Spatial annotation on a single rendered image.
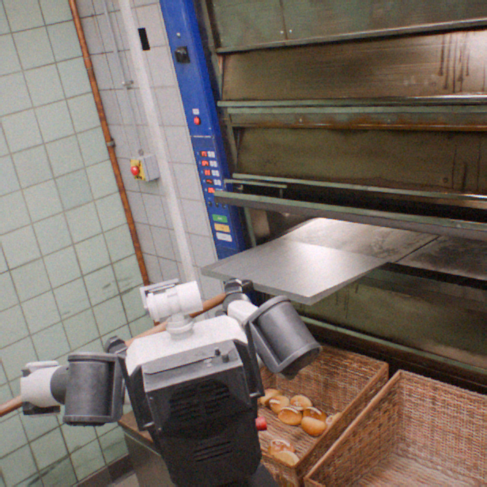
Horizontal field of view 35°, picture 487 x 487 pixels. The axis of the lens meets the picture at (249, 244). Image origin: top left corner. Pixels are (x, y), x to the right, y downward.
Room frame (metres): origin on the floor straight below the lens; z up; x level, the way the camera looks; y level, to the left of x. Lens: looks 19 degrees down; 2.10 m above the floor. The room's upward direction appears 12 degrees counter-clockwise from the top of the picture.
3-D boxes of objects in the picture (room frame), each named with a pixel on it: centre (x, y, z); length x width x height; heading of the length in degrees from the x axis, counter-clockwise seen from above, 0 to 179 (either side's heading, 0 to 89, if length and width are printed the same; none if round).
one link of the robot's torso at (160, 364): (1.48, 0.18, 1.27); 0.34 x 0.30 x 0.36; 97
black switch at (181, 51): (2.79, 0.10, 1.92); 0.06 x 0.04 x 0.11; 37
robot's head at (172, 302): (1.54, 0.18, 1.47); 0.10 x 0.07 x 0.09; 97
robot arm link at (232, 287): (2.14, 0.08, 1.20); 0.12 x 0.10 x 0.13; 1
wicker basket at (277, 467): (2.29, -0.01, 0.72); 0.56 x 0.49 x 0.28; 37
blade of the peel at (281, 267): (2.38, -0.12, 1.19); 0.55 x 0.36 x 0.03; 36
